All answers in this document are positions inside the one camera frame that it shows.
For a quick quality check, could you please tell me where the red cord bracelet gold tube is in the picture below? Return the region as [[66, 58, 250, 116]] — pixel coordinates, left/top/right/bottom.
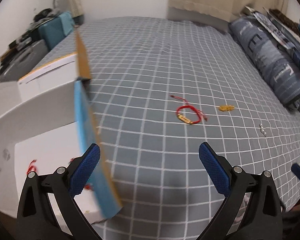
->
[[26, 159, 93, 191]]

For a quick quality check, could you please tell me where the red cord bracelet gold plate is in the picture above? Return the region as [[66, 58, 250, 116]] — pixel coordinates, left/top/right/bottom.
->
[[170, 95, 208, 125]]

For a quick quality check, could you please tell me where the blue yellow cardboard box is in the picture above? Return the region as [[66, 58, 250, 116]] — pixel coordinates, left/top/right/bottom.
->
[[0, 31, 125, 224]]

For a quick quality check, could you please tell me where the blue grey lettered pillow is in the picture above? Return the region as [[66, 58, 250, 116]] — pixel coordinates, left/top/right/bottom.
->
[[229, 16, 300, 112]]

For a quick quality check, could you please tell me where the patterned folded quilt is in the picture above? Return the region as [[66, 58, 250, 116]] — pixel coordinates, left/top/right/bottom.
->
[[245, 6, 300, 69]]

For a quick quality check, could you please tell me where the grey suitcase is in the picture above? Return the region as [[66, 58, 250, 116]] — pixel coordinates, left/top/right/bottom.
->
[[0, 40, 48, 82]]

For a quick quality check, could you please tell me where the grey checked bed sheet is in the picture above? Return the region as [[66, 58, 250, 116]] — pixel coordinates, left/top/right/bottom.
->
[[34, 16, 300, 240]]

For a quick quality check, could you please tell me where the teal suitcase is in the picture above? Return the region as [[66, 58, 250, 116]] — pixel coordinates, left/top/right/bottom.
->
[[38, 11, 75, 51]]

